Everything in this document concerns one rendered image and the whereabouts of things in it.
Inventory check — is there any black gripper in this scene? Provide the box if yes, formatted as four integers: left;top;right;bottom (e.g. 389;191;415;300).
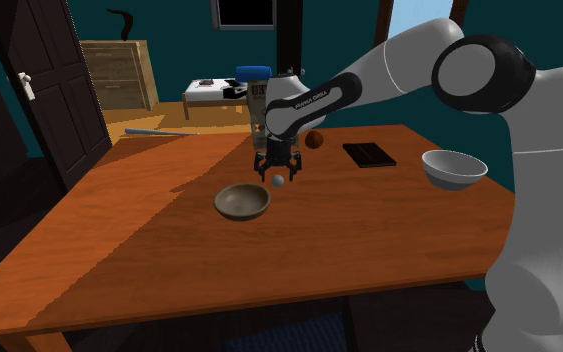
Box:
253;138;304;183

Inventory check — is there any brown ball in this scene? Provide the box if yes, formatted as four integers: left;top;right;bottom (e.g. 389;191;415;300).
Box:
304;130;325;149

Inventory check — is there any grey-brown bowl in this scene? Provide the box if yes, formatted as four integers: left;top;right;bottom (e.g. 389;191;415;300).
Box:
213;182;272;223

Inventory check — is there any tall bottle with blue cap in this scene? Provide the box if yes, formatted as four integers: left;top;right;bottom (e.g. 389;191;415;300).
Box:
234;65;273;151

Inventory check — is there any wooden table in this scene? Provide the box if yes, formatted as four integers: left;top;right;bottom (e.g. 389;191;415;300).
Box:
0;123;516;352

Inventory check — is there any dark brown flat book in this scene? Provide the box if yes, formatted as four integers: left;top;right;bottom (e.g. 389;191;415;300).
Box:
342;142;398;169

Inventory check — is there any bed with white cover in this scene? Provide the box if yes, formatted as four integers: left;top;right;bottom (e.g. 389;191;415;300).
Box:
181;76;251;121

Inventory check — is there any grey baseball bat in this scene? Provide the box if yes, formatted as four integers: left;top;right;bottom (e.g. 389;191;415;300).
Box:
124;128;200;138

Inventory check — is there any white bowl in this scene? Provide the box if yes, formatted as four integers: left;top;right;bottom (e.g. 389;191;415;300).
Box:
421;149;489;192

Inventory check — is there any light wooden dresser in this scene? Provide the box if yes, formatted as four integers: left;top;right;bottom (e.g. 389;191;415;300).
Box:
78;39;160;112

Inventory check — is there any black curved figure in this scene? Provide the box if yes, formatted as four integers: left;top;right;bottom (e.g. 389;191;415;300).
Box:
106;8;135;43

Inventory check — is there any dark brown door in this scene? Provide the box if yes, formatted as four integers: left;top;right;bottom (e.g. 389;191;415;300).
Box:
0;0;114;191

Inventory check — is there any dark wall picture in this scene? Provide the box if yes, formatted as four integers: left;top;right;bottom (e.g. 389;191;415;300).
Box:
210;0;278;31

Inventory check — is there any window with brown frame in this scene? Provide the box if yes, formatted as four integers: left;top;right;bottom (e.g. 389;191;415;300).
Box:
373;0;471;49

